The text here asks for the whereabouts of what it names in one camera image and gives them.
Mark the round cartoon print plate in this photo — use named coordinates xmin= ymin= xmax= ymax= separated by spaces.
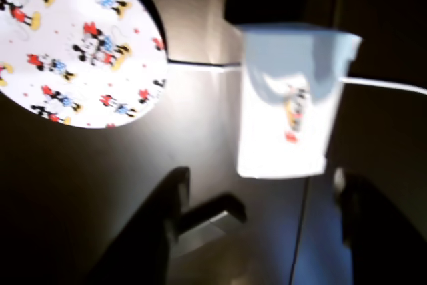
xmin=0 ymin=0 xmax=170 ymax=129

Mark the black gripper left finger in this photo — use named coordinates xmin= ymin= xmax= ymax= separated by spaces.
xmin=76 ymin=166 xmax=191 ymax=285

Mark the white and black servo box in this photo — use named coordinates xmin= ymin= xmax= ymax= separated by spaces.
xmin=236 ymin=23 xmax=364 ymax=180

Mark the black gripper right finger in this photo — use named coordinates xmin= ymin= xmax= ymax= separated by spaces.
xmin=333 ymin=170 xmax=427 ymax=285

